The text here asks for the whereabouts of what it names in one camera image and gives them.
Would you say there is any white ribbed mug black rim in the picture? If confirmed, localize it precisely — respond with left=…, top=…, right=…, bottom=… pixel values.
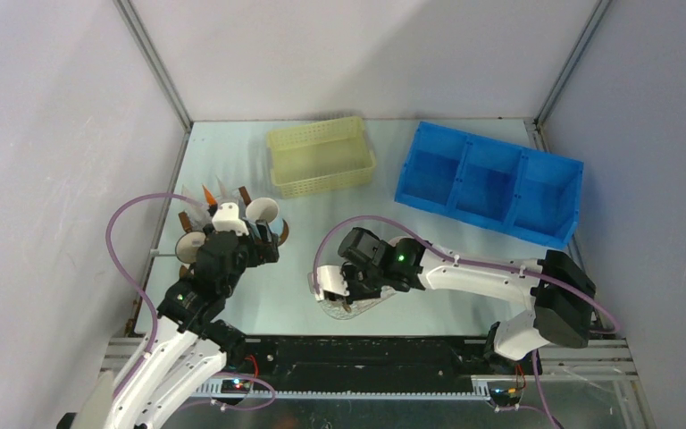
left=174, top=231, right=206, bottom=265

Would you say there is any clear container with brown lid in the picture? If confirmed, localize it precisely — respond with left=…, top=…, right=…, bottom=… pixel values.
left=178, top=187, right=252, bottom=232

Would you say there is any white toothpaste tube black cap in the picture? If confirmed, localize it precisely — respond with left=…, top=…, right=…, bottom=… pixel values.
left=216, top=177, right=238, bottom=204

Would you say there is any blue plastic divided bin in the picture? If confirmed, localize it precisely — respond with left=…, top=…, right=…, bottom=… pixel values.
left=395, top=122, right=584, bottom=249

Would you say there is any light blue mug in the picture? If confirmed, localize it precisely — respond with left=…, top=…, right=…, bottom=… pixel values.
left=246, top=198, right=282, bottom=223

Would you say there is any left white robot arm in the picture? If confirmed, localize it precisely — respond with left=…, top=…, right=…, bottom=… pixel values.
left=57, top=220, right=279, bottom=428

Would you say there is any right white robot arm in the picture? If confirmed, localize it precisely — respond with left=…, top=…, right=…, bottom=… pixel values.
left=312, top=227, right=596, bottom=374

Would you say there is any clear textured oval tray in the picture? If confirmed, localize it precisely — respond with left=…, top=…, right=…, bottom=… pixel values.
left=318, top=287, right=397, bottom=320

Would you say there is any brown wooden oval tray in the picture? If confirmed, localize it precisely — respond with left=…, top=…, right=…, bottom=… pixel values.
left=178, top=218, right=289, bottom=278

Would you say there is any yellow perforated plastic basket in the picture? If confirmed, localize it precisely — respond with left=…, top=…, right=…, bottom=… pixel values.
left=266, top=116, right=377, bottom=199

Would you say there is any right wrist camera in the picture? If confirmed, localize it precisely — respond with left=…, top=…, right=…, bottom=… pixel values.
left=307, top=265, right=349, bottom=302

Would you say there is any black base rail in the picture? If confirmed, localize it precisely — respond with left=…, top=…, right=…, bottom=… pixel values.
left=220, top=335, right=540, bottom=395

